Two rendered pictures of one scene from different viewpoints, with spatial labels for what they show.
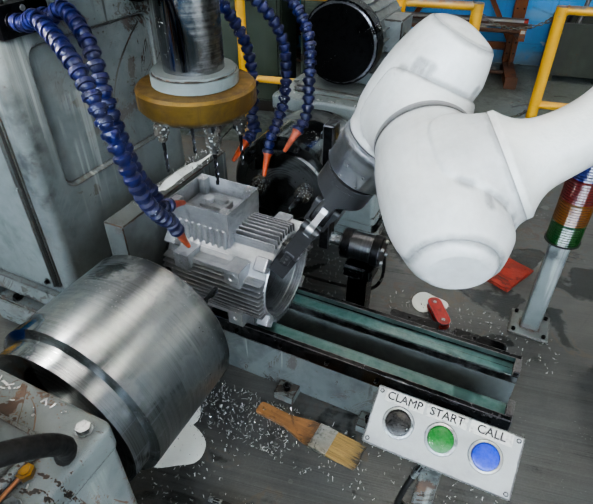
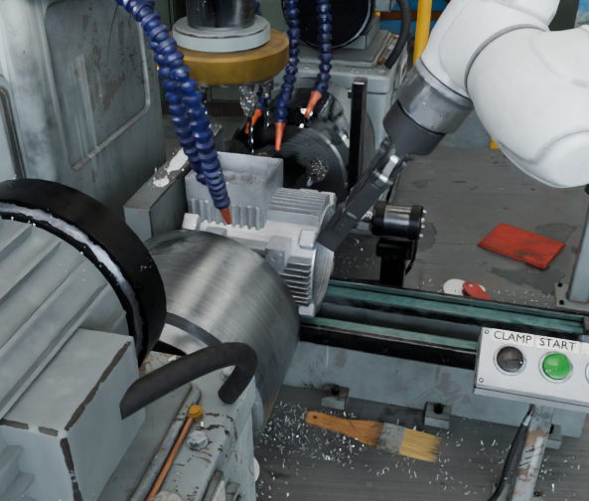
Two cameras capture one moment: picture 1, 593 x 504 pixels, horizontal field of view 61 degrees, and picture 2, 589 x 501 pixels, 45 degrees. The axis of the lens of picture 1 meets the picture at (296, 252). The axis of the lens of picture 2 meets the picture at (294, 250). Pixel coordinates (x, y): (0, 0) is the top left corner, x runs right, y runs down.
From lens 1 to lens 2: 32 cm
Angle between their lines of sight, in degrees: 10
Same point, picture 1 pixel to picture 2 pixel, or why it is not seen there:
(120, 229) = (146, 212)
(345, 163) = (422, 101)
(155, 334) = (243, 300)
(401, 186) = (519, 95)
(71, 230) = not seen: hidden behind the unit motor
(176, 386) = (271, 356)
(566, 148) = not seen: outside the picture
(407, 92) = (496, 19)
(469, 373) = not seen: hidden behind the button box
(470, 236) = not seen: outside the picture
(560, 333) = not seen: outside the picture
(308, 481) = (389, 481)
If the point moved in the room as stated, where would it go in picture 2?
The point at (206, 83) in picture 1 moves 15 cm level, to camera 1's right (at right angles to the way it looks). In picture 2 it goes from (246, 37) to (361, 31)
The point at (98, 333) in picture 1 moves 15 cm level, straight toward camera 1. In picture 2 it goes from (192, 299) to (281, 373)
